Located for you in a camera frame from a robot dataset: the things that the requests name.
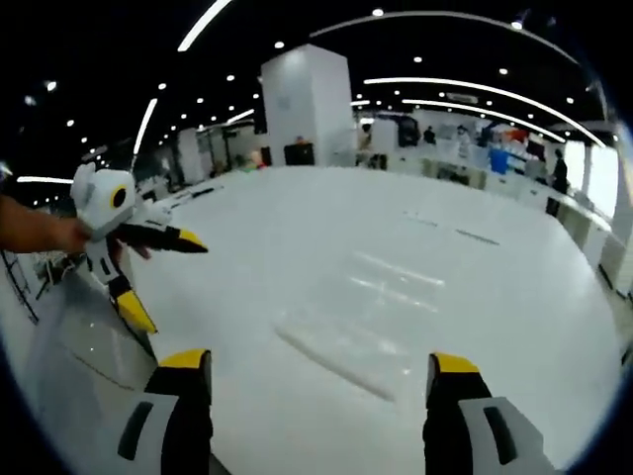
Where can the blue storage bin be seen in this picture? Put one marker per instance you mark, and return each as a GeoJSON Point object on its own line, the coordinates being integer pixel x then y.
{"type": "Point", "coordinates": [498, 161]}

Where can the black cabinet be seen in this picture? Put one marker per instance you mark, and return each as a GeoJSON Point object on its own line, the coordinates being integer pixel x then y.
{"type": "Point", "coordinates": [298, 154]}

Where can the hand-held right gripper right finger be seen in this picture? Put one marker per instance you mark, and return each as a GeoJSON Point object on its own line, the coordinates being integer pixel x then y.
{"type": "Point", "coordinates": [470, 430]}

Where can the long white counter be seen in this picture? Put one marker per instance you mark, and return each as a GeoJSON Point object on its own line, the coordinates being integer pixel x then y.
{"type": "Point", "coordinates": [578, 222]}

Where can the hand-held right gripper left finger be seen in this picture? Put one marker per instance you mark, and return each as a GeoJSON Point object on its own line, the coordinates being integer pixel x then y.
{"type": "Point", "coordinates": [183, 420]}

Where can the clear plastic resealable bag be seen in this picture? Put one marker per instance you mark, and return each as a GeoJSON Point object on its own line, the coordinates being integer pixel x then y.
{"type": "Point", "coordinates": [366, 316]}

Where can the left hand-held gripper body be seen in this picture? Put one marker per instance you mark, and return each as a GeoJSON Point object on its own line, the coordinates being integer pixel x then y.
{"type": "Point", "coordinates": [101, 208]}

